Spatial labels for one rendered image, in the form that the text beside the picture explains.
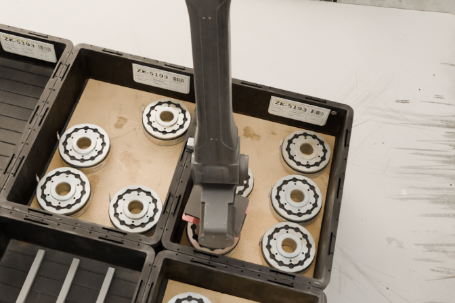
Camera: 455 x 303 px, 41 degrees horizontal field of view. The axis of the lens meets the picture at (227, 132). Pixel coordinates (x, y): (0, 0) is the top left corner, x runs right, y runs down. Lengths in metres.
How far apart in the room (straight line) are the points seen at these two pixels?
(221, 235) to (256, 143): 0.41
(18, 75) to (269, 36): 0.66
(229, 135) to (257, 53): 0.79
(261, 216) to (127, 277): 0.28
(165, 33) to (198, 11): 0.95
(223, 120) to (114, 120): 0.54
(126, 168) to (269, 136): 0.31
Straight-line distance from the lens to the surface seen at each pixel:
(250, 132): 1.31
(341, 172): 1.18
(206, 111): 0.81
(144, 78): 1.33
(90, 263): 1.18
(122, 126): 1.31
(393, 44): 1.74
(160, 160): 1.26
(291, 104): 1.27
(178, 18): 1.68
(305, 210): 1.20
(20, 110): 1.37
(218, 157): 0.88
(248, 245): 1.19
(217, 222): 0.93
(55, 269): 1.19
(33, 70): 1.43
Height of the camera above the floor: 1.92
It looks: 57 degrees down
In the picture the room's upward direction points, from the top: 8 degrees clockwise
